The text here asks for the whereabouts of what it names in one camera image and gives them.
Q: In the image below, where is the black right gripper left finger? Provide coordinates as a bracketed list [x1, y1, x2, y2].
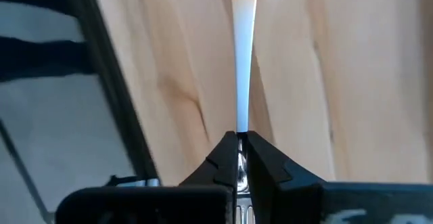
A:
[55, 131, 239, 224]

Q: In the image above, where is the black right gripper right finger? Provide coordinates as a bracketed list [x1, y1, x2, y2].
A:
[246, 131, 433, 224]

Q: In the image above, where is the metal fork with orange handle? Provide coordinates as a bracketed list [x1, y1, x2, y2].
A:
[229, 0, 260, 224]

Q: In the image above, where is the black aluminium table frame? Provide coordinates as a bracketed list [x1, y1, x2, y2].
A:
[0, 0, 160, 218]

